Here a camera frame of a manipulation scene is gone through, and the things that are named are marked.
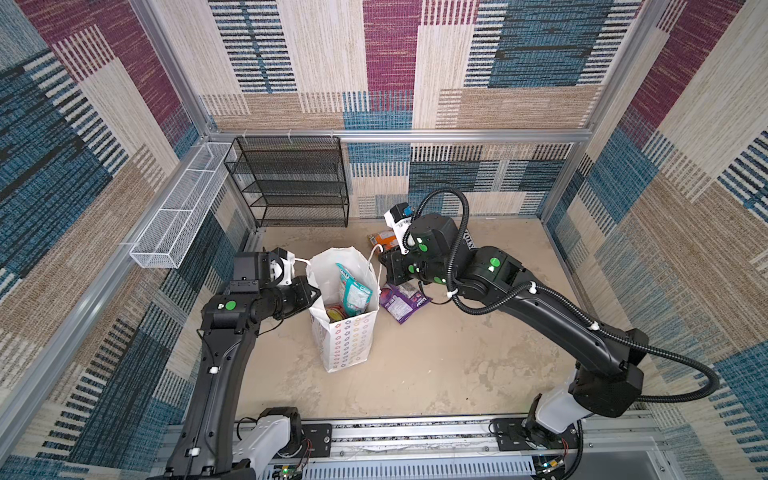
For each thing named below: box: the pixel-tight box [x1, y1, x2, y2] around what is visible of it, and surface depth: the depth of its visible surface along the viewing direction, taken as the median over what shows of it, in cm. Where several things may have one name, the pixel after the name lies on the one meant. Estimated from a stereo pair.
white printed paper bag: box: [306, 244, 384, 373], surface depth 76 cm
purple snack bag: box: [379, 282, 433, 325], surface depth 96 cm
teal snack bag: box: [335, 262, 373, 317], surface depth 81 cm
